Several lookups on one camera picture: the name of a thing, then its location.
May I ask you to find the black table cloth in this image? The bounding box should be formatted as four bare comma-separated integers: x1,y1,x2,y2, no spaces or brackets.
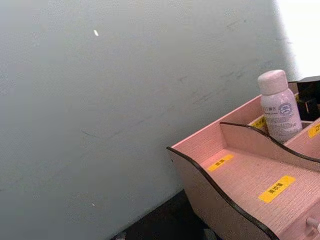
109,187,219,240

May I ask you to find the black box-shaped object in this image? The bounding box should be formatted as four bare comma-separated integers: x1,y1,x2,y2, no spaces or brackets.
287,75,320,122

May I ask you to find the small white drawer knob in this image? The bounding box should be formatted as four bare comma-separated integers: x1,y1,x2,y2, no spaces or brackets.
305,216,320,230

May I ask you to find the pale lilac plastic bottle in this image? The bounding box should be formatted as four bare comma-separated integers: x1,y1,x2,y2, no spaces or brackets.
257,69,304,145

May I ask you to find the pink wooden desk organizer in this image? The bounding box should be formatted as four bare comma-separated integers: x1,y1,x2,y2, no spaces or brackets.
166,84,320,240

